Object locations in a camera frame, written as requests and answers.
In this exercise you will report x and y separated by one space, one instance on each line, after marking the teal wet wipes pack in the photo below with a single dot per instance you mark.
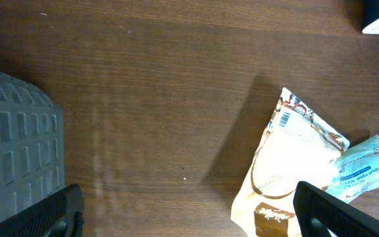
358 171

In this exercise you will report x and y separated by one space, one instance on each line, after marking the grey perforated plastic basket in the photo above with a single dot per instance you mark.
31 146

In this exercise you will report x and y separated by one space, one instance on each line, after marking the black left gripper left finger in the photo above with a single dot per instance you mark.
60 214

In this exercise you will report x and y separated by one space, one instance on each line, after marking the beige seed pouch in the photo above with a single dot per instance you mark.
296 145

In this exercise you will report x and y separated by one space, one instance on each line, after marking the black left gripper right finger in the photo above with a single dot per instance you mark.
320 214

